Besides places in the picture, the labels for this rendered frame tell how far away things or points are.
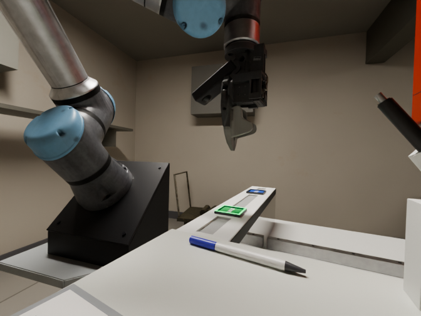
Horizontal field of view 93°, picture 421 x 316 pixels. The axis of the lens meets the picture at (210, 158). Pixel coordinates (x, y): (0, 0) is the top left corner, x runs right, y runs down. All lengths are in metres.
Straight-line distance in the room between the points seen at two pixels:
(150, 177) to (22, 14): 0.42
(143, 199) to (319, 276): 0.42
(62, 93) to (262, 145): 2.69
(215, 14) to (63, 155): 0.39
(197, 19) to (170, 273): 0.32
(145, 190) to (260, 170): 2.56
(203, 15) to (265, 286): 0.34
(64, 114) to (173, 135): 2.94
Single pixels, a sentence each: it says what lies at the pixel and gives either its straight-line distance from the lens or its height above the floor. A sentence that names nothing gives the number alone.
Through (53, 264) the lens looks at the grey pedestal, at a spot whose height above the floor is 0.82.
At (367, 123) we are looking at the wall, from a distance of 3.26.
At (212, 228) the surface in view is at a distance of 0.37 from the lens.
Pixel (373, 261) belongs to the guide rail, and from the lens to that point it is 0.65.
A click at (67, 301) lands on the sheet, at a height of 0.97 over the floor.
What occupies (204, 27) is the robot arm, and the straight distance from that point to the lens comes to 0.34.
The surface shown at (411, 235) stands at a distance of 0.25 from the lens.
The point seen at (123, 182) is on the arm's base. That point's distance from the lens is 0.58.
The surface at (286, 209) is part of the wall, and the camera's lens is 3.11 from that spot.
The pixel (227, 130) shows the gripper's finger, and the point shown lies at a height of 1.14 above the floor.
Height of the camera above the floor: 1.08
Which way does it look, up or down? 1 degrees down
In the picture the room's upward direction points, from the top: 2 degrees clockwise
